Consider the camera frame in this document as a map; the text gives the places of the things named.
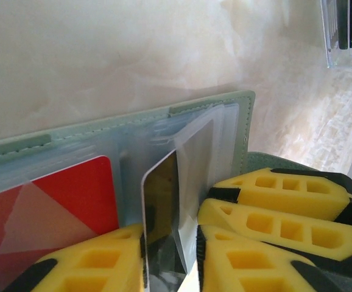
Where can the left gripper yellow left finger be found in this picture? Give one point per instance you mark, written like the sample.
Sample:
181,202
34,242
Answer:
97,267

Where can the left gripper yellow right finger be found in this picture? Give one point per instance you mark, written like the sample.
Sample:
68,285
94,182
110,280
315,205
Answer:
243,270

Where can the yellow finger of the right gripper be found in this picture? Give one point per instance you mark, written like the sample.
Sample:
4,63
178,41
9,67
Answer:
273,190
270,225

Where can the red credit card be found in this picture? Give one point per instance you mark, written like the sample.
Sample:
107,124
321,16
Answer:
72,188

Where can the orange credit card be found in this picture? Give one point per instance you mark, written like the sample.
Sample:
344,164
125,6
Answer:
160,207

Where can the clear acrylic card stand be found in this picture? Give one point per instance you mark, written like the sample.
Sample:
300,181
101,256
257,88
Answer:
329,30

